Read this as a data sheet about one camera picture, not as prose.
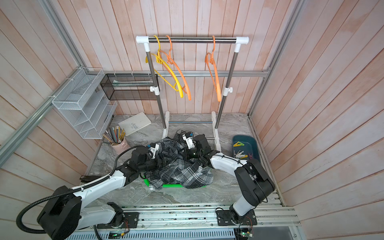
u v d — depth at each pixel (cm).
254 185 45
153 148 78
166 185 75
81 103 69
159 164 72
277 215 76
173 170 75
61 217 40
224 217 73
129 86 104
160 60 66
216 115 115
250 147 101
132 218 74
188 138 80
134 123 114
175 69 62
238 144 102
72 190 45
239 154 95
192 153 77
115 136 95
